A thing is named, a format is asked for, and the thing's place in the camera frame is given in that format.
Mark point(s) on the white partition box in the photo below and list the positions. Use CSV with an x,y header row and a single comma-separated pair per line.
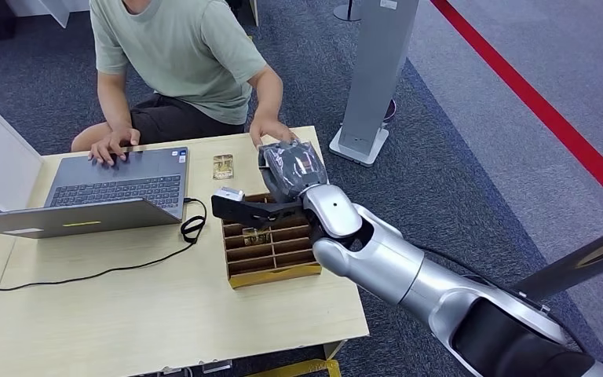
x,y
0,156

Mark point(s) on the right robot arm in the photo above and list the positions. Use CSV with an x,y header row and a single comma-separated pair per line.
x,y
411,276

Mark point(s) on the person's right forearm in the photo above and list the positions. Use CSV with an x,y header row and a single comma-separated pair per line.
x,y
115,114

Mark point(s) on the wooden slotted card box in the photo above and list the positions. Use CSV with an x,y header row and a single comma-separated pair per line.
x,y
275,273

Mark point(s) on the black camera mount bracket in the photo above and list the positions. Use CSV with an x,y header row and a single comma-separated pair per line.
x,y
249,210

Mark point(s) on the yellow metal frame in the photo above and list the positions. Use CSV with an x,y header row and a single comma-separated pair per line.
x,y
301,369

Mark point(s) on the dark metal pole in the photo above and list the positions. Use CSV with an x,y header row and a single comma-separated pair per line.
x,y
582,257

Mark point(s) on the round stanchion base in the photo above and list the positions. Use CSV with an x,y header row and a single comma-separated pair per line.
x,y
347,11

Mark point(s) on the grey pillar stand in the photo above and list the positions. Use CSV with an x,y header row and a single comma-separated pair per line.
x,y
374,78

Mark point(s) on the person's left hand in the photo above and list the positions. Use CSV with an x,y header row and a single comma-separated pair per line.
x,y
267,130

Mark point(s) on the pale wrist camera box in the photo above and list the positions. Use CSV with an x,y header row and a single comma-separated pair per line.
x,y
228,194

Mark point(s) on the grey laptop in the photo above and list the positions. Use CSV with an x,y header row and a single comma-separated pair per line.
x,y
119,177

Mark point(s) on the person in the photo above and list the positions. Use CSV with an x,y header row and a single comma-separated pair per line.
x,y
182,52

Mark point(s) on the person's left forearm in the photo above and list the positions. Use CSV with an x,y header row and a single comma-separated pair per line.
x,y
269,99

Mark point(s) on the person's right hand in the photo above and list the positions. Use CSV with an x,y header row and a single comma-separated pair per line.
x,y
114,143

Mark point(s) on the patterned card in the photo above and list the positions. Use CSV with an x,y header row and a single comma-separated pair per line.
x,y
223,166
256,236

